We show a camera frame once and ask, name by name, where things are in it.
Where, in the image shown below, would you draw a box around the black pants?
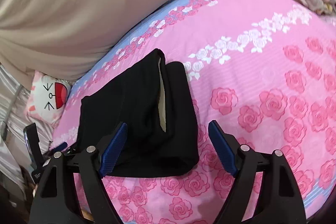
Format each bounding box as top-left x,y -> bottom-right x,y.
76,49 -> 199,178

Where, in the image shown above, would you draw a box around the white cat face pillow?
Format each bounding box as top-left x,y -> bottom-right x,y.
25,71 -> 72,128

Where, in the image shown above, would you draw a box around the striped grey curtain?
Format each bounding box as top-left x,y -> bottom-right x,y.
1,66 -> 54,193

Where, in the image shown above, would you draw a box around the pink rose bed sheet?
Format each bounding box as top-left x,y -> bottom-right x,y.
52,0 -> 335,223

